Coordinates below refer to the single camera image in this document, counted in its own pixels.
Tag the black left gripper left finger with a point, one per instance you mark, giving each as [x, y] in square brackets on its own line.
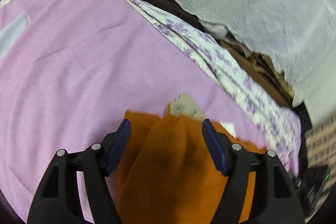
[57, 197]

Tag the brown woven mat stack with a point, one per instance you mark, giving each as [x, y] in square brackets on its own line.
[261, 69]

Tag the white paper price tag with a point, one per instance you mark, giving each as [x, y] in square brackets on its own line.
[229, 127]

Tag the checkered yellow grey curtain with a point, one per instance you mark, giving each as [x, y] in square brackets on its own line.
[320, 144]

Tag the floral purple white quilt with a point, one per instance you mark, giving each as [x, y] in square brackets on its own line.
[223, 63]

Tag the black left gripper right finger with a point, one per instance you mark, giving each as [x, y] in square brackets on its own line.
[256, 177]

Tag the beige paper hang tag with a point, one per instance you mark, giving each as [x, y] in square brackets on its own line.
[184, 105]

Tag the orange knit sweater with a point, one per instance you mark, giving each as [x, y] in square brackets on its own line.
[166, 173]

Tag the purple bed sheet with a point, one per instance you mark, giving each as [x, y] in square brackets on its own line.
[32, 131]

